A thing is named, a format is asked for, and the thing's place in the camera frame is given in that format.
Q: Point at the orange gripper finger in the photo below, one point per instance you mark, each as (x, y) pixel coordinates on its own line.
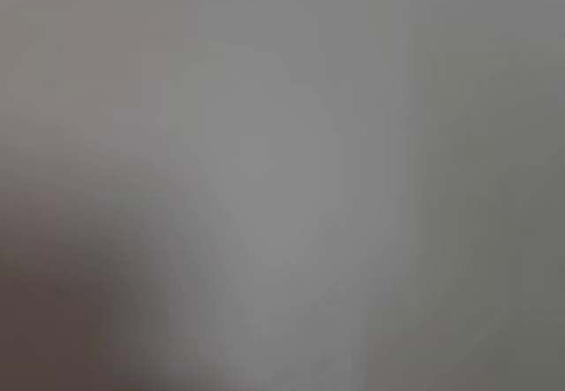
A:
(48, 311)

